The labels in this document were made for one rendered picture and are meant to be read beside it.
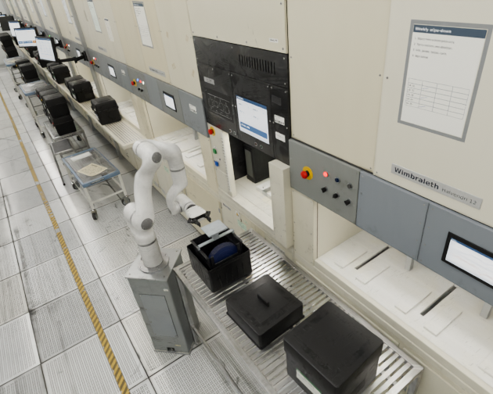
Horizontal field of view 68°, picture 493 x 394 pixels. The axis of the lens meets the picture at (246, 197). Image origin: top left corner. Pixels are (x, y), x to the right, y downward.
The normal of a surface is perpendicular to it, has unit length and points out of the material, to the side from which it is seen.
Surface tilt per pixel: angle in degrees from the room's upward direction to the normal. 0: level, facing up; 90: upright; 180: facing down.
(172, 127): 90
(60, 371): 0
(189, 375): 0
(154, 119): 90
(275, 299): 0
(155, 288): 90
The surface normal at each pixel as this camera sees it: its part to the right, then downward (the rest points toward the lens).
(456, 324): -0.10, -0.83
